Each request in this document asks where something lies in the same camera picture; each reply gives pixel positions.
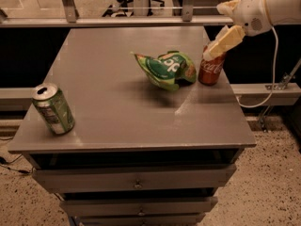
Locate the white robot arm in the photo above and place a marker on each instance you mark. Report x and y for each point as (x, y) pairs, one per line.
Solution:
(283, 12)

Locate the black chair base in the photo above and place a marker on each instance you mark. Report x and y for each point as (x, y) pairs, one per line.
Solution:
(139, 8)

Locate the red coke can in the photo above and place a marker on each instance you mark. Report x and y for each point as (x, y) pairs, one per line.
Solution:
(209, 71)

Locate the grey metal railing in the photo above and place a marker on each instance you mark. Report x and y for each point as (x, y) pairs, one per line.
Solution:
(89, 13)

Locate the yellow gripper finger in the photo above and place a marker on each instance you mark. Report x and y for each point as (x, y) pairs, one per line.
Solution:
(227, 8)
(226, 39)

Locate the green rice chip bag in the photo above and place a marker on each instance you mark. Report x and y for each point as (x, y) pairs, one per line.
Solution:
(166, 70)

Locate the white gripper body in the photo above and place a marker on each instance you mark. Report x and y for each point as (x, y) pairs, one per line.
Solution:
(251, 13)

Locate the bottom grey drawer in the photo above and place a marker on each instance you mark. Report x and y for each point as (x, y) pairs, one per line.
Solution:
(154, 220)

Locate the grey drawer cabinet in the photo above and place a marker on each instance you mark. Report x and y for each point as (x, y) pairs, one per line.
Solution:
(123, 121)

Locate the middle grey drawer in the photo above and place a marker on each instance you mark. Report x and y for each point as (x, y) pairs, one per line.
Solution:
(139, 207)

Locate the top grey drawer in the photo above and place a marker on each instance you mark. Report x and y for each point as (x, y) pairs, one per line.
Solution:
(136, 178)

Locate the grey drawer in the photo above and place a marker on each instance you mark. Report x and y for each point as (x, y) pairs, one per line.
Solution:
(154, 220)
(136, 178)
(139, 207)

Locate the green soda can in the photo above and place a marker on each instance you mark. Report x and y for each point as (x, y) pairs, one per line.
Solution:
(50, 102)

